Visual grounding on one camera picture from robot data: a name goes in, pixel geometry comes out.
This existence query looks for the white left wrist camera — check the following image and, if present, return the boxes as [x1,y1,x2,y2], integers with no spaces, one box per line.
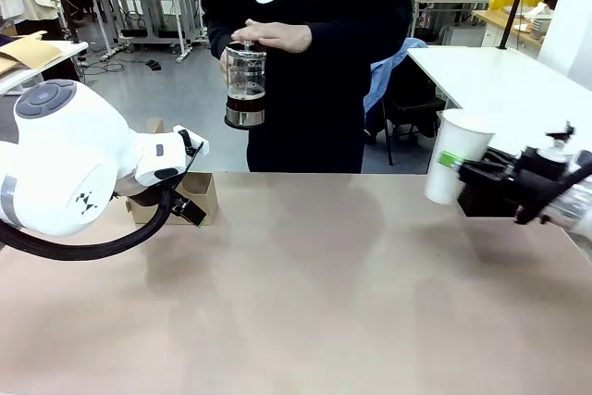
[172,124,212,169]

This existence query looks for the person's right hand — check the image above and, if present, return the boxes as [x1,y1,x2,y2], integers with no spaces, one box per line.
[218,46,231,86]

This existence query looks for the white side table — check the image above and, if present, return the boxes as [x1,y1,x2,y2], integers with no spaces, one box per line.
[405,45,592,155]

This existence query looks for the black open box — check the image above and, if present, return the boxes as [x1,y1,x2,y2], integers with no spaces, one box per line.
[456,147,526,219]

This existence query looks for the brown cardboard sheets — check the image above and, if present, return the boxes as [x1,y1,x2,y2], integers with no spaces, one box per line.
[0,31,66,77]

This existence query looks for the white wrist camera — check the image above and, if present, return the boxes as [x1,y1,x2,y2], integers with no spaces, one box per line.
[172,124,212,169]
[545,121,577,155]

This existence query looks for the grey stacked cups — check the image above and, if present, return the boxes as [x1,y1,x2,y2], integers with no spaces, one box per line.
[529,15,551,41]

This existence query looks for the wooden background table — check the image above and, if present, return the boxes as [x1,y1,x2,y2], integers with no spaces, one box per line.
[471,8,545,49]

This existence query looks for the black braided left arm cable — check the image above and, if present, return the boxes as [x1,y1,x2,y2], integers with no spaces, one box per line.
[0,186,181,262]

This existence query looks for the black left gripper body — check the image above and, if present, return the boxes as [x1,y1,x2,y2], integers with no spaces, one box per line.
[115,180,163,205]

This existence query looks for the person's left hand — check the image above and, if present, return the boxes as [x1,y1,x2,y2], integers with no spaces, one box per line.
[230,19,312,54]

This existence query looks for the black tripod pole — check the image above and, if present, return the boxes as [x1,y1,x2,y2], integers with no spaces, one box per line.
[497,0,533,52]

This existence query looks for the blue cloth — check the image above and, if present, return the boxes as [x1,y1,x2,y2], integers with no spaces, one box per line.
[364,38,429,126]

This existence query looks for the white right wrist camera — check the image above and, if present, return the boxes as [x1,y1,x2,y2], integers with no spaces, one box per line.
[545,121,577,155]

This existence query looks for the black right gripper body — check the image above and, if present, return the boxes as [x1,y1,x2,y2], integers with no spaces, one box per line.
[508,148,577,225]

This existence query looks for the person in black hoodie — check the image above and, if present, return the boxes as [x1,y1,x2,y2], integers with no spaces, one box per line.
[197,0,413,174]

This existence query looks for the white table with cardboard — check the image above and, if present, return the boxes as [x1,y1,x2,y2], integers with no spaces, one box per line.
[0,38,90,95]

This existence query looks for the glass french press with coffee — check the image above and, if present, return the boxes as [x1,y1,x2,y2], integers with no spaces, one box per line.
[223,41,268,130]

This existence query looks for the white paper cup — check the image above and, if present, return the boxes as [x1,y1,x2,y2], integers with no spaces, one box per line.
[424,108,496,205]

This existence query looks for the brown cardboard cup carrier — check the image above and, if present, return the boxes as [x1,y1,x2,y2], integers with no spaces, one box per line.
[127,117,218,228]

